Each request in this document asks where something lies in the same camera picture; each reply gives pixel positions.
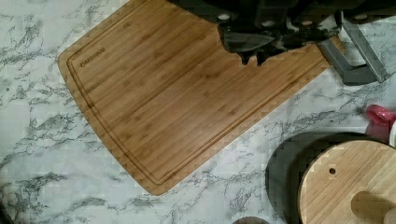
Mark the pink mug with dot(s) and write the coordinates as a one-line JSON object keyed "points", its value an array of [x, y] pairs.
{"points": [[381, 121]]}

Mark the bamboo cutting board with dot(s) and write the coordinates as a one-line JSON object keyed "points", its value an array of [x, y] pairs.
{"points": [[164, 96]]}

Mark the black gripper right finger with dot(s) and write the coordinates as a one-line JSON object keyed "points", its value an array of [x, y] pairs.
{"points": [[293, 37]]}

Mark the black canister with bamboo lid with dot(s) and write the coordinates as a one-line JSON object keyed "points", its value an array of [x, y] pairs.
{"points": [[334, 178]]}

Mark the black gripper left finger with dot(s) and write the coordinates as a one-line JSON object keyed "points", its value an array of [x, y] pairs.
{"points": [[245, 44]]}

